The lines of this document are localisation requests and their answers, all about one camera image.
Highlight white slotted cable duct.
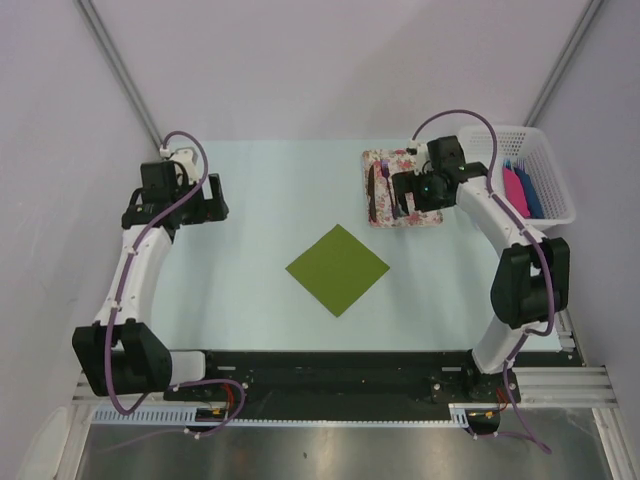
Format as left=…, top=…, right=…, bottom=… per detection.
left=92, top=406, right=469, bottom=428

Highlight left corner aluminium post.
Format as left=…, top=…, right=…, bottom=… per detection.
left=74, top=0, right=162, bottom=147

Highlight pink rolled napkin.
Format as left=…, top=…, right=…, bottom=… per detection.
left=502, top=160, right=531, bottom=218

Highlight aluminium rail frame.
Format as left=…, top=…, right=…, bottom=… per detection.
left=76, top=316, right=639, bottom=479

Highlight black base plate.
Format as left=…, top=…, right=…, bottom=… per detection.
left=164, top=350, right=520, bottom=423

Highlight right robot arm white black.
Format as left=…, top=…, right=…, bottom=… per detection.
left=392, top=136, right=570, bottom=401

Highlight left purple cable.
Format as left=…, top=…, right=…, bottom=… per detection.
left=107, top=130, right=247, bottom=451

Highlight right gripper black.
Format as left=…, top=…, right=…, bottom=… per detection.
left=391, top=167, right=452, bottom=218

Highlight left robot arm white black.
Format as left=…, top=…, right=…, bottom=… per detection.
left=72, top=160, right=229, bottom=400

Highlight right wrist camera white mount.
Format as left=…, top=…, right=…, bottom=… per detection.
left=406, top=140, right=431, bottom=173

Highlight white plastic basket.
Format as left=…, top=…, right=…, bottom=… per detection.
left=457, top=125, right=576, bottom=231

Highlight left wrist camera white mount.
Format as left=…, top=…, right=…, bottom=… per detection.
left=159, top=147, right=199, bottom=184

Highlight floral tray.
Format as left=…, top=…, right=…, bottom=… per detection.
left=361, top=149, right=444, bottom=229

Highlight green paper napkin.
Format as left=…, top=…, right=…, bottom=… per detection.
left=286, top=224, right=390, bottom=317

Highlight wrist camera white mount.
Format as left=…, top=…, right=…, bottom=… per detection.
left=159, top=147, right=199, bottom=184
left=406, top=140, right=431, bottom=173

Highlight right corner aluminium post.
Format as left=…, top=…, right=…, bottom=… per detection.
left=524, top=0, right=608, bottom=127

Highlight corner aluminium post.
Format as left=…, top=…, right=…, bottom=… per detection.
left=74, top=0, right=162, bottom=147
left=524, top=0, right=608, bottom=127

